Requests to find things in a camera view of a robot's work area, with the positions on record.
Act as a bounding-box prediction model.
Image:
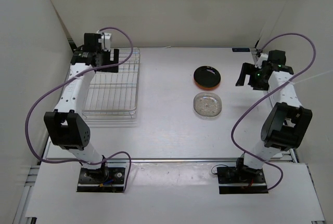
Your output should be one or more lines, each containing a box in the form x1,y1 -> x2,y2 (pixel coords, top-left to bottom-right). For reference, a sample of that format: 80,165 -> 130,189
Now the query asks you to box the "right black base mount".
216,164 -> 268,194

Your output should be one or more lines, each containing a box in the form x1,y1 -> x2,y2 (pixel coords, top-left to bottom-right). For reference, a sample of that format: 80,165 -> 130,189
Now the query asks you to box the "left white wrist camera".
97,32 -> 112,52

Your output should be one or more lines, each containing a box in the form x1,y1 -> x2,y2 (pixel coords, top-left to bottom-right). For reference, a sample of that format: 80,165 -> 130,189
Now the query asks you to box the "clear glass plate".
193,92 -> 223,119

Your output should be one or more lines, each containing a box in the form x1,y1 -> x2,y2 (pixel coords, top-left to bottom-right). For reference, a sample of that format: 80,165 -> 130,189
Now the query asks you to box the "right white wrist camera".
255,52 -> 268,69

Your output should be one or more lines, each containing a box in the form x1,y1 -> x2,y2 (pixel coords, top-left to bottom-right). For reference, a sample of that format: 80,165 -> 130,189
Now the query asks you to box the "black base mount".
76,163 -> 126,193
216,164 -> 268,194

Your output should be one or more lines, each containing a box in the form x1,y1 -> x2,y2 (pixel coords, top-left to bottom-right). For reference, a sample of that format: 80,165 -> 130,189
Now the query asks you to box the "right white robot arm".
234,50 -> 313,182

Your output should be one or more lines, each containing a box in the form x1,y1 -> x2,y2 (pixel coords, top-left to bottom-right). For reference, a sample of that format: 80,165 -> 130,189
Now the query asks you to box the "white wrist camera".
97,32 -> 112,52
255,52 -> 268,69

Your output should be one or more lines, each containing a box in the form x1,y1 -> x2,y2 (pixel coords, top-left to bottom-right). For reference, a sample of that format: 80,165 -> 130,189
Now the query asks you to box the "black plastic plate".
194,66 -> 221,87

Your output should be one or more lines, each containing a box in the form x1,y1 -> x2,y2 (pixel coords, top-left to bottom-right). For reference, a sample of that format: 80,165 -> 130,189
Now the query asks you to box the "white zip tie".
289,70 -> 333,85

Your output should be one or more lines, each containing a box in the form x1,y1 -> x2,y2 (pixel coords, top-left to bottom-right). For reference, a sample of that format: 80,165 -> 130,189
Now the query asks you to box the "orange plastic plate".
194,81 -> 220,91

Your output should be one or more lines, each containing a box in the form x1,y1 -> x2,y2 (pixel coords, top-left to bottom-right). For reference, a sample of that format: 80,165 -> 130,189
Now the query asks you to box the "aluminium rail frame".
12,39 -> 326,224

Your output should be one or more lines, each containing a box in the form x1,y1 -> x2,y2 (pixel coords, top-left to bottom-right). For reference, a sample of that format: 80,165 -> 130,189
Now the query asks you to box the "metal wire dish rack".
82,47 -> 140,121

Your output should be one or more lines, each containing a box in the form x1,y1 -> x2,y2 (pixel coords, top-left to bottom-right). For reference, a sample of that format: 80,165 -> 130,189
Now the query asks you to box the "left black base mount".
76,163 -> 126,193

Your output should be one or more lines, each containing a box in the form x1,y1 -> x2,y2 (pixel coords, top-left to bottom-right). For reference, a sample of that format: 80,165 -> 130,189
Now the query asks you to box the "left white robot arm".
44,33 -> 119,182

